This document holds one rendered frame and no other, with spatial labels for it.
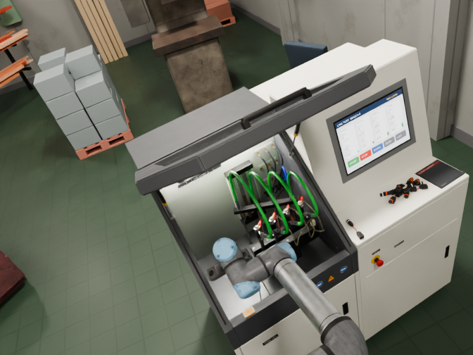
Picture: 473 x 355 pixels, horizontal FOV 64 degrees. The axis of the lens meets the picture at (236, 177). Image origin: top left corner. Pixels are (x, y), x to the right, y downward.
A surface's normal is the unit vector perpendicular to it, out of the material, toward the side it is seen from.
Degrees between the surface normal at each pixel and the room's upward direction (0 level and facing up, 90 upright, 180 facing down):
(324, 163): 76
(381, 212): 0
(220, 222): 90
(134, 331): 0
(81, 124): 90
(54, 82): 90
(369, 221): 0
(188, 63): 90
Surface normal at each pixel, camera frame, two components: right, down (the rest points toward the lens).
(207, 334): -0.25, -0.75
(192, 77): 0.21, 0.58
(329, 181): 0.37, 0.29
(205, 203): 0.44, 0.48
